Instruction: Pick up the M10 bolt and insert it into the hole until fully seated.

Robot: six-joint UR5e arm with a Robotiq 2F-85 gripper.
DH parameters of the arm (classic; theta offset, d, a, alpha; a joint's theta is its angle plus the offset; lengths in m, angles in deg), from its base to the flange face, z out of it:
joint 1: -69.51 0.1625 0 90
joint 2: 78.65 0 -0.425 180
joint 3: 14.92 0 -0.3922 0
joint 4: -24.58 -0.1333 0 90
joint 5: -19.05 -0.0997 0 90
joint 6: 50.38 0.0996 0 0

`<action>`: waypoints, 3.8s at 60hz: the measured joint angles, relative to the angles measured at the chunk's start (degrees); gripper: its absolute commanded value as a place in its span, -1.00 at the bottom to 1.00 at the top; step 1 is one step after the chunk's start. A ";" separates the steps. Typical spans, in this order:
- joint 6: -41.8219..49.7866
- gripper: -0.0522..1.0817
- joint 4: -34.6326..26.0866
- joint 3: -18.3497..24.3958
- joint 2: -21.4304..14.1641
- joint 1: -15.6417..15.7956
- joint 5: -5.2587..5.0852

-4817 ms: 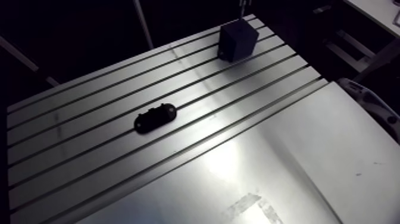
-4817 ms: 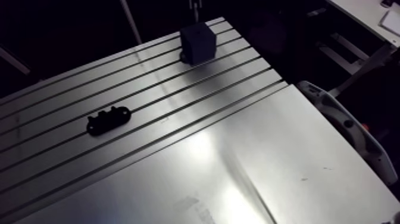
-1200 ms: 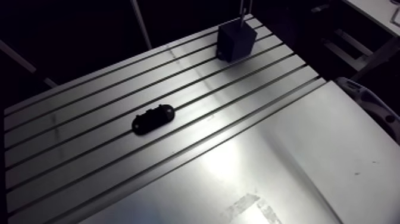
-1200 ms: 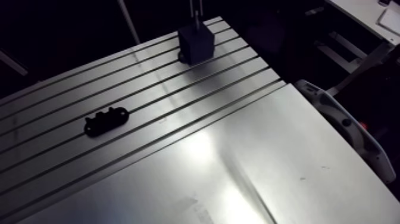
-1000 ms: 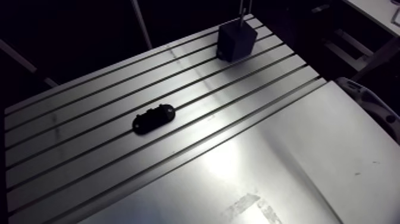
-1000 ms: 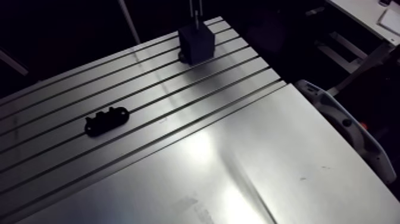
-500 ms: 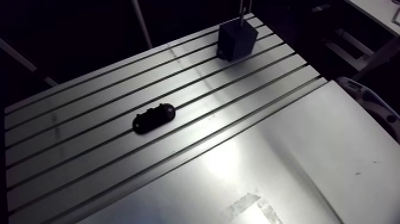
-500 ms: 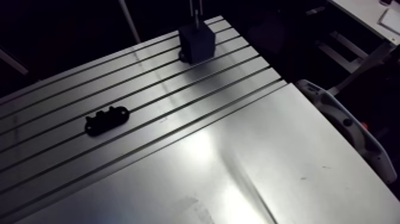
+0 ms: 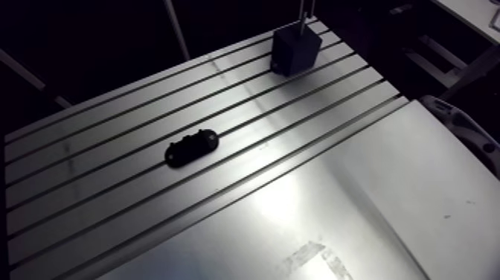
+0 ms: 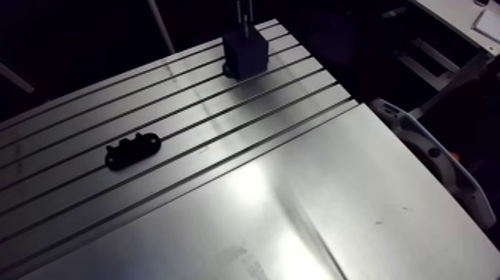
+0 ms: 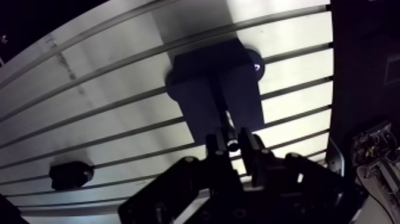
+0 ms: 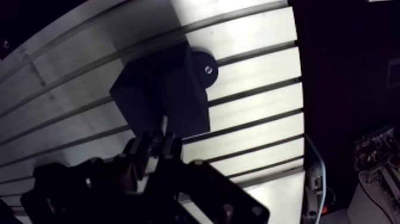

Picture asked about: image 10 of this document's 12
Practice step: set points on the dark blue-grey block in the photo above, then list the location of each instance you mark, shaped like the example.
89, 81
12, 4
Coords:
246, 54

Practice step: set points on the black oval holder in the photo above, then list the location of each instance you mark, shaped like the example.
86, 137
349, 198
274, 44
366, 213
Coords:
133, 151

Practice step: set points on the pale holed strip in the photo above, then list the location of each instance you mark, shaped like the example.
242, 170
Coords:
437, 156

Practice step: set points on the white desk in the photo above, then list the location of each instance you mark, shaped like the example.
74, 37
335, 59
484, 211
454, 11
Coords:
453, 15

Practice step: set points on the pale slanted post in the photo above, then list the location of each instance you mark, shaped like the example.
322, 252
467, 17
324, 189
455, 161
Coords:
162, 25

